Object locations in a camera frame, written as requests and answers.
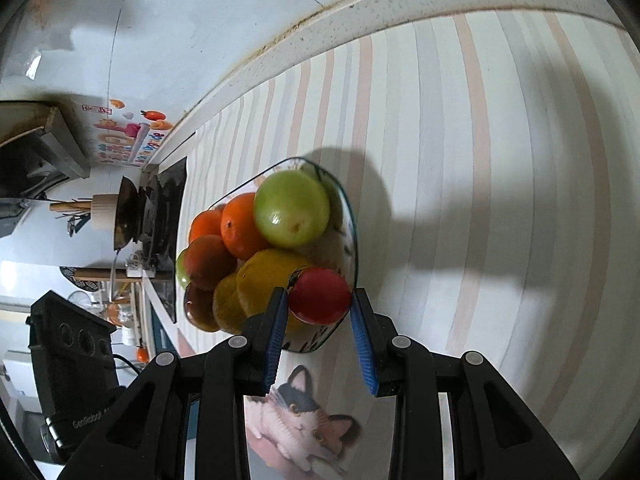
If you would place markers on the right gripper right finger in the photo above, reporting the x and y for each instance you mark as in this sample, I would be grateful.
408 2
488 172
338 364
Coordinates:
495 435

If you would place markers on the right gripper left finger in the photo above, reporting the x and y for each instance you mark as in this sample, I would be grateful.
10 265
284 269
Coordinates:
143 434

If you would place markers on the small yellow lemon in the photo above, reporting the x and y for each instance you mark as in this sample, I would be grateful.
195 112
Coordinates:
227 310

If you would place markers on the dark orange persimmon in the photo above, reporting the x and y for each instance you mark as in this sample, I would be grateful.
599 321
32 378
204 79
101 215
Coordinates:
208 261

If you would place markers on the red cherry tomato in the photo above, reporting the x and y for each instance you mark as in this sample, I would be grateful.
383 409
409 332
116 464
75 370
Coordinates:
318 296

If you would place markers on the left green apple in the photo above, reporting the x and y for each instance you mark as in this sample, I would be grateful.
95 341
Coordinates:
182 274

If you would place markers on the green apple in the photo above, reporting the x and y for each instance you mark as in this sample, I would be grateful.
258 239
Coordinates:
182 274
291 209

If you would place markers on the beige utensil holder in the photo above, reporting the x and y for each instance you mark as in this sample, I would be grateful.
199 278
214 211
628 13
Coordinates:
99 211

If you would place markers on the black gas stove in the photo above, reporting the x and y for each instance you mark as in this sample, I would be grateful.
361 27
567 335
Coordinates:
150 216

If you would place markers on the large yellow lemon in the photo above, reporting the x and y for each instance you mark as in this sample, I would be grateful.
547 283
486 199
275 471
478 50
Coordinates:
260 276

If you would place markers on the left orange tangerine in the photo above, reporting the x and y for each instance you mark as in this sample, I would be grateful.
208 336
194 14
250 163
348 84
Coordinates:
206 223

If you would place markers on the orange tangerine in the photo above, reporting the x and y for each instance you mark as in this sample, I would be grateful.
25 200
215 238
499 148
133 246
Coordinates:
238 228
206 223

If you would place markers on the right orange tangerine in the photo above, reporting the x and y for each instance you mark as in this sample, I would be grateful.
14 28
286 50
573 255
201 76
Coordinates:
238 228

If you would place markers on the range hood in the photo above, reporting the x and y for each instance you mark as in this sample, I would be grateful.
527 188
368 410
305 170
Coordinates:
38 149

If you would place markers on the patterned ceramic fruit plate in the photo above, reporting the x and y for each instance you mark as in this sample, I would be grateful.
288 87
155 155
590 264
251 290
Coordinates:
336 248

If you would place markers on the right green apple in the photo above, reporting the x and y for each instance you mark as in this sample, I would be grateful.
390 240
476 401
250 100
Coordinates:
291 209

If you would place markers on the striped cat table mat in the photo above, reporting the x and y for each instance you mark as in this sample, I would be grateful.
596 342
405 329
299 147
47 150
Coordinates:
492 161

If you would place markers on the colourful wall sticker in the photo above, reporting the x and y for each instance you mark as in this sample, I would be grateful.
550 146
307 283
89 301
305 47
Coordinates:
119 133

